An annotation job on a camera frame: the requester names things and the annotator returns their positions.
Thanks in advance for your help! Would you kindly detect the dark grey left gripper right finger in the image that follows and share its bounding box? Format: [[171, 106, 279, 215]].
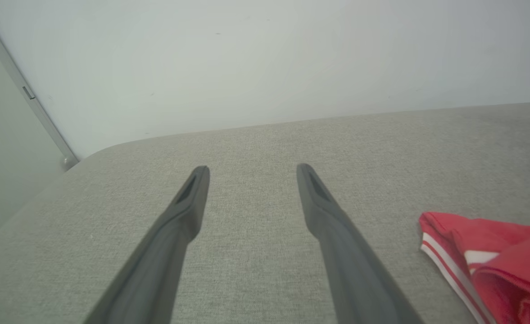
[[296, 163, 426, 324]]

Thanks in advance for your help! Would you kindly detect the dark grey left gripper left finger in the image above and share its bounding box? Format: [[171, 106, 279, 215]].
[[83, 165, 211, 324]]

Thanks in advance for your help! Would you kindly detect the red and white garment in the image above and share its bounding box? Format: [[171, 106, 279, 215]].
[[418, 211, 530, 324]]

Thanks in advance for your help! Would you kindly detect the grey metal wall trim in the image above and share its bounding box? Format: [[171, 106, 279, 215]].
[[0, 4, 80, 171]]

